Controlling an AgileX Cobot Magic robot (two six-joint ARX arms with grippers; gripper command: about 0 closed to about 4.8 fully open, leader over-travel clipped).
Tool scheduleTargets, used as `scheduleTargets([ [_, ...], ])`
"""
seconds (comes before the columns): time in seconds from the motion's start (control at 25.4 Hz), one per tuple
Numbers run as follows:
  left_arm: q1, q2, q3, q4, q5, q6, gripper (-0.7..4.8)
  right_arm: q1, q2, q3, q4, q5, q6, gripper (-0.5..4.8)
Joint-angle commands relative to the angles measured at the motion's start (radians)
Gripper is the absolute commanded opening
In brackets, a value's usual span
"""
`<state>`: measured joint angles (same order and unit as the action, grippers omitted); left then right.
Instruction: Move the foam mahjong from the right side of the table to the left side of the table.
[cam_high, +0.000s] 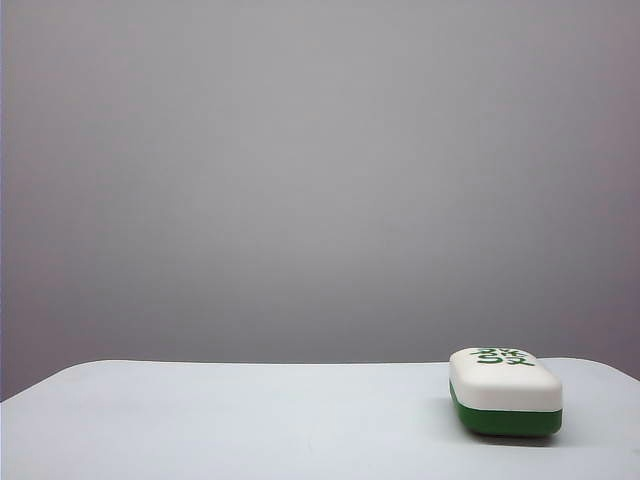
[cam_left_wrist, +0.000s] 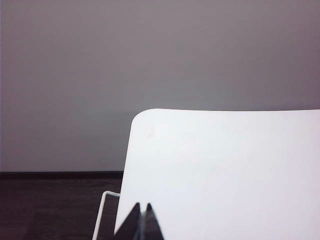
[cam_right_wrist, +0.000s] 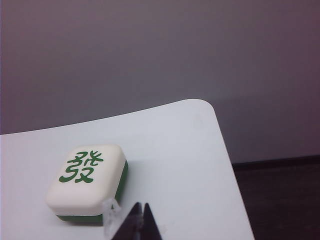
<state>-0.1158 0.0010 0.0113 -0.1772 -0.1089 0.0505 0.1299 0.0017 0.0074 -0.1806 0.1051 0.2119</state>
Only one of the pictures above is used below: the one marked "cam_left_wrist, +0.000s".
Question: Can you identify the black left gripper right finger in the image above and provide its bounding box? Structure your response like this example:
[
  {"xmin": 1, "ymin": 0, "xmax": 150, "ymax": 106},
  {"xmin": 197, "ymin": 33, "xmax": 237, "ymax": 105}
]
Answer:
[{"xmin": 142, "ymin": 202, "xmax": 165, "ymax": 240}]

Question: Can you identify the dark wall baseboard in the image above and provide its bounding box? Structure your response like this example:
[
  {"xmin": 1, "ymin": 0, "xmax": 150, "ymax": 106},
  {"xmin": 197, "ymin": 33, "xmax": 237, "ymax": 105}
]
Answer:
[{"xmin": 0, "ymin": 170, "xmax": 125, "ymax": 180}]

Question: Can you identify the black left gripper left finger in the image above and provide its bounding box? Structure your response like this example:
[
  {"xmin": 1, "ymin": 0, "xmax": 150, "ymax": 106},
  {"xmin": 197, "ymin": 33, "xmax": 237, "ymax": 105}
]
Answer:
[{"xmin": 113, "ymin": 202, "xmax": 143, "ymax": 238}]

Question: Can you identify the white metal table leg frame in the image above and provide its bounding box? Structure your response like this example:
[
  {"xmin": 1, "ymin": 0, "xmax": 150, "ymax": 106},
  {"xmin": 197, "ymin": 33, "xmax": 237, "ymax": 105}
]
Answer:
[{"xmin": 91, "ymin": 190, "xmax": 121, "ymax": 240}]

